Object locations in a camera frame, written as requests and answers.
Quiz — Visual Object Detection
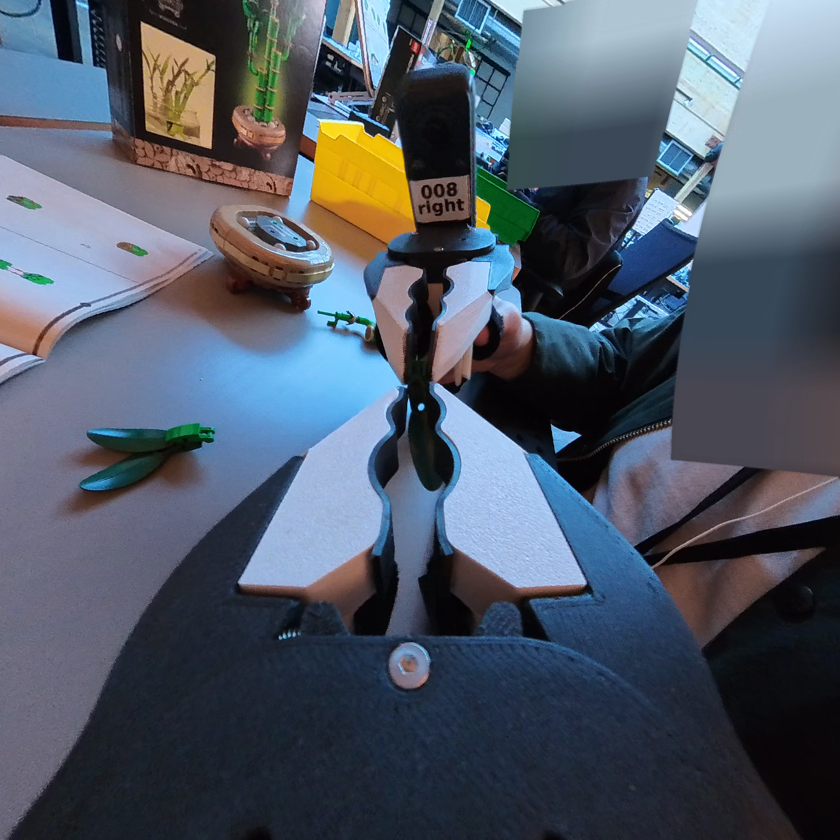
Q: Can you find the blue chair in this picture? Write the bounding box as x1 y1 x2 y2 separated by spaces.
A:
616 219 698 304

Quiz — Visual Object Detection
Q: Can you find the dark green toy leaf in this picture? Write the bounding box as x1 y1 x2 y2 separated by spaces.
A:
405 354 449 492

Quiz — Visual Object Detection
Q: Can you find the grey desk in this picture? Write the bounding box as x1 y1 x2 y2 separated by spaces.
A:
0 123 480 818

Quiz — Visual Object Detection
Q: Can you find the black lanyard strap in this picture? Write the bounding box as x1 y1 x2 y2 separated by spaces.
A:
633 467 840 569

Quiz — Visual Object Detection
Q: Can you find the green plastic bin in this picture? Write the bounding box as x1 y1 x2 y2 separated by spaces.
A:
475 167 541 245

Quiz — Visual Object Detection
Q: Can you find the yellow plastic bin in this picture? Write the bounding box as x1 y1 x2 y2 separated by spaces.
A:
309 119 492 245

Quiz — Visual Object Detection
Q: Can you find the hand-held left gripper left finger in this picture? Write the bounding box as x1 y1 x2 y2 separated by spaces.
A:
237 386 405 619

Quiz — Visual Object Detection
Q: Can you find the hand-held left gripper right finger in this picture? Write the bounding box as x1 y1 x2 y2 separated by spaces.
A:
419 385 589 626

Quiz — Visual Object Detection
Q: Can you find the person's right hand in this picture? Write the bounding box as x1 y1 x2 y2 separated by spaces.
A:
472 297 537 382

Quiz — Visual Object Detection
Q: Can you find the person's clothed body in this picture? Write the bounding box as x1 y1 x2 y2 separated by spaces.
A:
556 315 840 840

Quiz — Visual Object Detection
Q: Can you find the open instruction booklet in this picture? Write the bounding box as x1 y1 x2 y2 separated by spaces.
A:
0 154 215 385

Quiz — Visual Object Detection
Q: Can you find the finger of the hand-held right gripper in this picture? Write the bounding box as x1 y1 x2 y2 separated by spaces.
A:
426 261 494 386
371 264 429 386

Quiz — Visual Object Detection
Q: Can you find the printed toy set box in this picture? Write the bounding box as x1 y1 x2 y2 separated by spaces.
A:
104 0 328 197

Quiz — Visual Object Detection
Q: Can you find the beige toy brick pot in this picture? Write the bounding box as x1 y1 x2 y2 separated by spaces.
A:
209 204 335 312

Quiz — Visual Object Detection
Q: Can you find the thin white cord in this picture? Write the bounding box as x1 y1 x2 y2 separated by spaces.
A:
648 475 840 567

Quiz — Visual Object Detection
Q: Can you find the green toy leaf cluster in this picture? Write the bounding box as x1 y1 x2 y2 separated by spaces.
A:
78 424 217 492

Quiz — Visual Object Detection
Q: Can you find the small green toy stem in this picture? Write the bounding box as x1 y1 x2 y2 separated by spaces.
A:
318 308 377 340

